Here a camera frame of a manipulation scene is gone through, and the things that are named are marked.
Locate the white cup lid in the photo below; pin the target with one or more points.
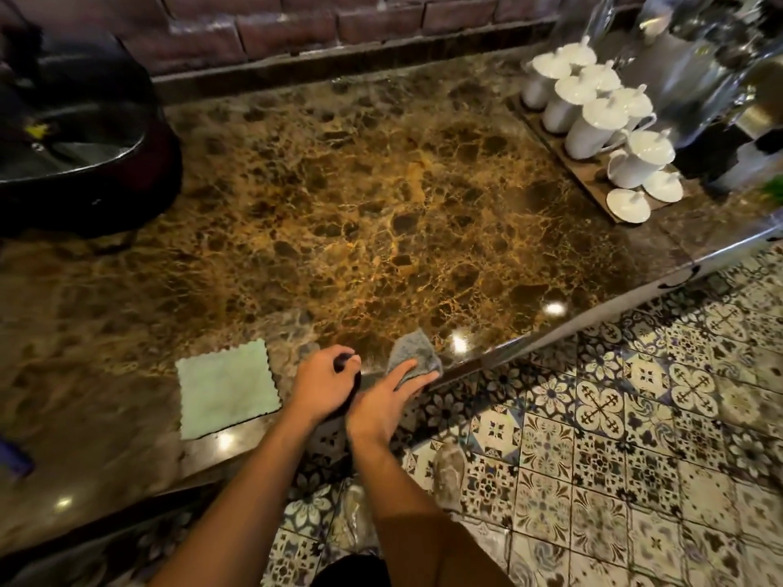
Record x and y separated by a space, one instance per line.
628 205
662 185

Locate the person's left fingers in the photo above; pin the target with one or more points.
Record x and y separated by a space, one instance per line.
339 357

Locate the person's left hand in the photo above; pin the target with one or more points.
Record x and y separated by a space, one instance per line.
318 385

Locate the blue object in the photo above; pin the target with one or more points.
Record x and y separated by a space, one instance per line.
15 458

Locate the wooden serving tray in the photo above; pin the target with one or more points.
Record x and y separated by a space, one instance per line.
587 174

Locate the light green microfibre cloth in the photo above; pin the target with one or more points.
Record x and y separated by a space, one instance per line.
226 388

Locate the person's left forearm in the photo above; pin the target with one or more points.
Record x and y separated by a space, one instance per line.
244 501

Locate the clear plastic bag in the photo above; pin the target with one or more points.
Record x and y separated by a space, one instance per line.
353 513

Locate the person's right hand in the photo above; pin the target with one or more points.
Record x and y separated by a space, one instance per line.
374 412

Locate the black round cooker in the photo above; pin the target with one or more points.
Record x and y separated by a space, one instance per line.
73 146

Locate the person's right fingers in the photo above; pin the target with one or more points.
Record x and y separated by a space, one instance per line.
405 375

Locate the grey cleaning cloth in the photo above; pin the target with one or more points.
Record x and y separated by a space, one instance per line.
411 349

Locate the small black object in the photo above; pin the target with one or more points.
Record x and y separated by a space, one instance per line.
346 361

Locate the group of white lidded cups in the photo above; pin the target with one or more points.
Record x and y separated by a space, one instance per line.
596 113

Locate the person's right forearm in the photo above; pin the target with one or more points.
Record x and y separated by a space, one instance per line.
416 519

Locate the person's dark shorts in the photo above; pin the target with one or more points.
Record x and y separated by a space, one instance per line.
352 571

